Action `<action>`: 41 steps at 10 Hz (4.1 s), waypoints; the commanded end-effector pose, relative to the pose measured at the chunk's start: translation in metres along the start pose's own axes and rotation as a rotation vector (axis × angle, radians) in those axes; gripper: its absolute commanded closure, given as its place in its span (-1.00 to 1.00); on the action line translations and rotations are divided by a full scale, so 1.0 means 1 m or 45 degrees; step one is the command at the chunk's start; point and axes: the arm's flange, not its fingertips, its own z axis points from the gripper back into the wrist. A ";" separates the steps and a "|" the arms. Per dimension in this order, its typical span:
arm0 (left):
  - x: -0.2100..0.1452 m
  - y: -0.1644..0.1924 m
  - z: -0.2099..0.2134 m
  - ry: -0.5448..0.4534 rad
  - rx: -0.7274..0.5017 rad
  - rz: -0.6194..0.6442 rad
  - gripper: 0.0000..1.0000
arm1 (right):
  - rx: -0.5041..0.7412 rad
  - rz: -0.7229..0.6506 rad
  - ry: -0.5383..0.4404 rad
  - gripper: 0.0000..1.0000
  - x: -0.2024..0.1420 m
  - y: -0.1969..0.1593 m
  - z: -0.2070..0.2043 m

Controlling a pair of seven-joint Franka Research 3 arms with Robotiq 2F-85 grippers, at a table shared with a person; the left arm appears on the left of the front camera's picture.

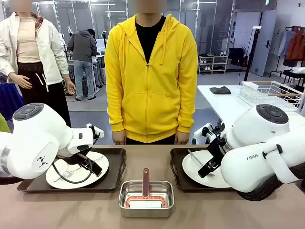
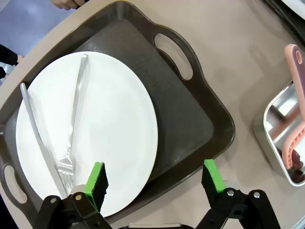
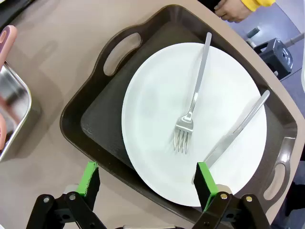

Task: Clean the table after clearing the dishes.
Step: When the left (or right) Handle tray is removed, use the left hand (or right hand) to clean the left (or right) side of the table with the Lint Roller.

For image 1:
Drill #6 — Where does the folded grey cloth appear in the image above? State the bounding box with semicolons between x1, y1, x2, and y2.
209;86;232;95

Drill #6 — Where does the white wire dish rack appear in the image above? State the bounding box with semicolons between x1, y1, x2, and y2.
238;80;305;112

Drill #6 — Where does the white round plate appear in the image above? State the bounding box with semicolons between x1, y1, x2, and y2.
45;151;110;189
182;150;233;189

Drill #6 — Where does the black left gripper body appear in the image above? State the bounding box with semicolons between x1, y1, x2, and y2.
56;147;93;166

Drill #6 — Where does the black corrugated cable sleeve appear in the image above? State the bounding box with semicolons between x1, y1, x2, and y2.
234;171;305;202

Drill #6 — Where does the black clothes rack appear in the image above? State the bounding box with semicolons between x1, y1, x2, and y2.
269;26;305;77

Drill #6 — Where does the person's right forearm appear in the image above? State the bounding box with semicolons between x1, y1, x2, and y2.
106;90;127;133

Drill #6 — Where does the white shoe rack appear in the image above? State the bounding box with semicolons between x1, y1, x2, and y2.
198;53;229;74

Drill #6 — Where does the person in yellow hoodie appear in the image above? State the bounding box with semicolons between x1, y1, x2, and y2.
104;0;199;146

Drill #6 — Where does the white cable strap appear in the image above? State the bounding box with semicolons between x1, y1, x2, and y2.
263;143;301;184

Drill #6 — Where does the black tripod stand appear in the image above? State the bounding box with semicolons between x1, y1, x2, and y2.
243;26;262;82

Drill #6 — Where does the blue cloth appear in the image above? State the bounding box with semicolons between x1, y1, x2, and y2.
0;82;25;115

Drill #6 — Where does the black bag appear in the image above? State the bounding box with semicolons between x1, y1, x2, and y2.
228;47;250;67

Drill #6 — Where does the brown plastic tray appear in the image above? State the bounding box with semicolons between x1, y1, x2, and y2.
170;147;239;193
17;147;127;193

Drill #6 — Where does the light grey shirt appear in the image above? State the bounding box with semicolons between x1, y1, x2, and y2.
271;30;295;58

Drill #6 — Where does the white door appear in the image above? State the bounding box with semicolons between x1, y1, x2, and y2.
250;10;278;77

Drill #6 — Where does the bright green cloth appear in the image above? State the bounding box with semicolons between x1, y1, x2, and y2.
0;113;12;134

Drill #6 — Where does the white side table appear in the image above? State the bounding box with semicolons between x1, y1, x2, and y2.
194;84;305;144

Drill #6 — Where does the person in grey hoodie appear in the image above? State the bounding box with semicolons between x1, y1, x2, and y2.
68;28;98;101

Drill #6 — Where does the orange jacket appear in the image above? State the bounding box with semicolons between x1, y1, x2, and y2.
285;30;305;62

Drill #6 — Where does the person's left hand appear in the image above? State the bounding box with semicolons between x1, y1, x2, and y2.
175;132;190;145

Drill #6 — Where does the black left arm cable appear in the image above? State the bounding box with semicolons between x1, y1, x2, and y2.
51;152;94;185

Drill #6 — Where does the mannequin in white jacket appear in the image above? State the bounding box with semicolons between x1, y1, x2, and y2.
0;0;77;128

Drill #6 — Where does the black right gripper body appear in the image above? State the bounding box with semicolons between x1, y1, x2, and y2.
206;139;226;163

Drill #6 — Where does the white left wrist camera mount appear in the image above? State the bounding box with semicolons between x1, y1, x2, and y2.
86;123;105;139

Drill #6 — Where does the person's right hand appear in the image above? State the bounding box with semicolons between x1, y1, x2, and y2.
112;131;126;146

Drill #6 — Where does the rectangular steel container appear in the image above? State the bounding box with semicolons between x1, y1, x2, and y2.
118;180;174;219

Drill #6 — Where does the person's left forearm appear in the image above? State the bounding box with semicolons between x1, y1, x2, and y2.
177;90;199;134

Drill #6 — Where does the silver metal fork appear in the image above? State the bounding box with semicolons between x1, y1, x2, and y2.
187;149;216;178
53;155;105;182

